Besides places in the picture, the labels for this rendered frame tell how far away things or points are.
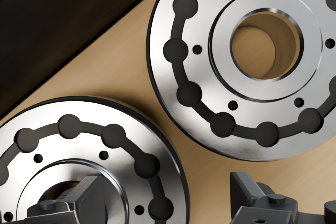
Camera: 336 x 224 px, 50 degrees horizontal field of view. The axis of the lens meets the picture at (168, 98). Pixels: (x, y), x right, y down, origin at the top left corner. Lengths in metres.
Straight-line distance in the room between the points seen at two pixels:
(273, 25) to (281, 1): 0.02
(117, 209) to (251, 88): 0.08
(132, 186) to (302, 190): 0.09
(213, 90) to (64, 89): 0.08
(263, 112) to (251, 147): 0.02
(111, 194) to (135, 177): 0.01
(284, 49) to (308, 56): 0.02
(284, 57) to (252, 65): 0.02
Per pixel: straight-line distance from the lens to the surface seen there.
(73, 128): 0.17
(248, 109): 0.16
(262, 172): 0.20
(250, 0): 0.16
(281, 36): 0.18
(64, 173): 0.16
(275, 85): 0.16
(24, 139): 0.18
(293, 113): 0.17
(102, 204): 0.16
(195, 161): 0.19
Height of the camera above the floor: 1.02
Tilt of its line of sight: 89 degrees down
